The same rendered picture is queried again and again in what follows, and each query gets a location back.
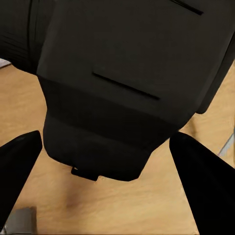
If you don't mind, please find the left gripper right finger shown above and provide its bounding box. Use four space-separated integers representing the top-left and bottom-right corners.
169 132 235 235

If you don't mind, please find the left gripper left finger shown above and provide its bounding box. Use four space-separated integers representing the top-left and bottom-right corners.
0 130 43 233

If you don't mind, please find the camera tripod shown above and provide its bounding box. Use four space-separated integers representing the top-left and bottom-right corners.
218 130 235 158

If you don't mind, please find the digital camera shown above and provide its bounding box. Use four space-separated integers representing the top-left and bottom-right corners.
0 0 235 182

